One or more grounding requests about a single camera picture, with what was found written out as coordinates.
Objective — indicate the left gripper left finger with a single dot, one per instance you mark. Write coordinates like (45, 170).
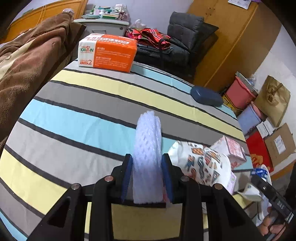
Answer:
(67, 218)

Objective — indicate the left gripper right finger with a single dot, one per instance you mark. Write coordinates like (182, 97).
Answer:
(226, 219)

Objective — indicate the white blue milk carton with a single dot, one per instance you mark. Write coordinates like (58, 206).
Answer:
(254, 188)

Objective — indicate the white patterned paper cup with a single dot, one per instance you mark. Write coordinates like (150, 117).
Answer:
(201, 163)

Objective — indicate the pink white carton box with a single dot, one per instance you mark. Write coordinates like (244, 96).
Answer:
(232, 150)

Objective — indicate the white foam fruit net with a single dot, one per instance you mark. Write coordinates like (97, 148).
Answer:
(146, 171)

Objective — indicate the purple milk carton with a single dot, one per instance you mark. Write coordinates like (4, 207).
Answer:
(231, 183)

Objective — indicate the person's right hand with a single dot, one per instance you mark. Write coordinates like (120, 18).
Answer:
(266, 226)

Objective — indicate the red gift box gold characters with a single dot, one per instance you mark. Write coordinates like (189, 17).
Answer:
(258, 151)

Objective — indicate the brown cardboard shipping box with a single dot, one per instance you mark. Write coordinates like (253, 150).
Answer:
(280, 144)

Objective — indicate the white small stacked boxes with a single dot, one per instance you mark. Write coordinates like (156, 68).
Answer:
(266, 128)

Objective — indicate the lavender plastic bucket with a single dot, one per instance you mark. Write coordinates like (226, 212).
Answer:
(250, 118)

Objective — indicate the striped bed sheet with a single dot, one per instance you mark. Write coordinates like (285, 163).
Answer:
(81, 124)

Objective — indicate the brown paper bag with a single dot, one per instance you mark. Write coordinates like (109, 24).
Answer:
(273, 100)

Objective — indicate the pink plastic storage bin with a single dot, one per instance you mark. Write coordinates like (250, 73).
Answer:
(239, 95)

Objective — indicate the yellow patterned tin box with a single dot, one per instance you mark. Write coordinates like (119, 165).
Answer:
(231, 106)

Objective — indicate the dark blue glasses case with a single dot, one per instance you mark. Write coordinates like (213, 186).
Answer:
(206, 96)

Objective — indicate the brown fleece blanket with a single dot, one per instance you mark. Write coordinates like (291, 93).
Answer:
(30, 60)

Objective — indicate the large wooden wardrobe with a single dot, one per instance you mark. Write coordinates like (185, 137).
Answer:
(245, 37)

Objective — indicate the orange white tissue pack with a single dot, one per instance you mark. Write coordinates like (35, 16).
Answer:
(106, 51)

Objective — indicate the black office chair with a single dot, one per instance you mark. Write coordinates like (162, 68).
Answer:
(190, 38)

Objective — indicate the red plaid bag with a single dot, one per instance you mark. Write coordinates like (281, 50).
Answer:
(149, 37)

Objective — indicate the grey bedside drawer cabinet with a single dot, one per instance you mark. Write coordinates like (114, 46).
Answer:
(103, 26)

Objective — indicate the wooden headboard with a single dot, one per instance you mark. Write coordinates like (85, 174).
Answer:
(36, 16)

